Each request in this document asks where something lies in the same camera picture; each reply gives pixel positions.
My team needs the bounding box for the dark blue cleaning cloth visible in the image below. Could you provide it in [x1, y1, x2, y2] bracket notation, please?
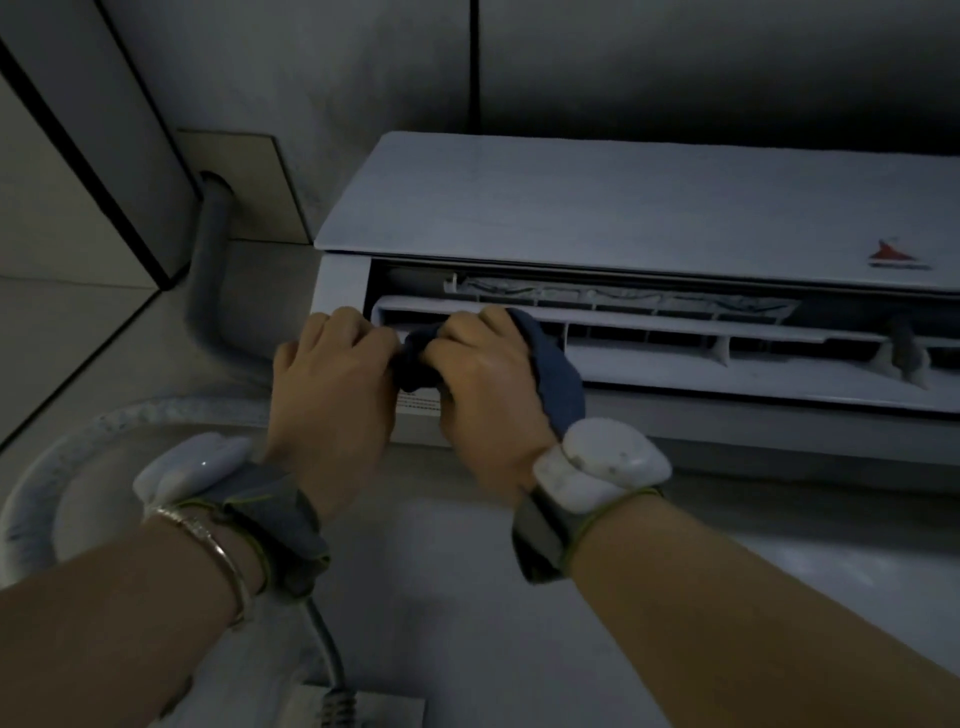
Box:
[389, 308, 587, 445]

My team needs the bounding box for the beige wall cover plate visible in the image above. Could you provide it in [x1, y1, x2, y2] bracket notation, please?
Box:
[175, 130, 314, 247]

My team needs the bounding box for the person's left hand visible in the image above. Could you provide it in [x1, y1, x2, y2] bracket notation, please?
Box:
[261, 305, 403, 528]

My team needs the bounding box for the person's right forearm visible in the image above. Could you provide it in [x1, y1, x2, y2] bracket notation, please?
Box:
[566, 491, 960, 728]

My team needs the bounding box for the person's left forearm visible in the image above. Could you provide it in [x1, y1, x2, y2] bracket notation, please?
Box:
[0, 513, 256, 728]

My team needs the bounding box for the white wrapped curved pipe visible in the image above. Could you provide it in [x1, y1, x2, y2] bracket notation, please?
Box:
[0, 395, 276, 592]

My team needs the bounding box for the white air conditioner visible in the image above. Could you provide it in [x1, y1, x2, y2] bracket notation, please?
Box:
[310, 131, 960, 493]

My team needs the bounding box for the white wrist tracker grey strap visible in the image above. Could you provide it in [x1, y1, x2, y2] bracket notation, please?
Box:
[511, 416, 675, 586]
[132, 431, 332, 601]

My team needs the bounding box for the gold bracelet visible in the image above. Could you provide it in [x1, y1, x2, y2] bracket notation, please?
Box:
[144, 503, 254, 629]

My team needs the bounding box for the white wall socket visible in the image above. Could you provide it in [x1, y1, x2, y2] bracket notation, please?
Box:
[279, 680, 427, 728]

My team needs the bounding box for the grey power cable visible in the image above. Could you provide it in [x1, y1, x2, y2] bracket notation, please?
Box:
[302, 594, 360, 728]

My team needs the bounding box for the person's right hand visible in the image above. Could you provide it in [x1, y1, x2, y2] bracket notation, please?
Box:
[422, 305, 561, 507]

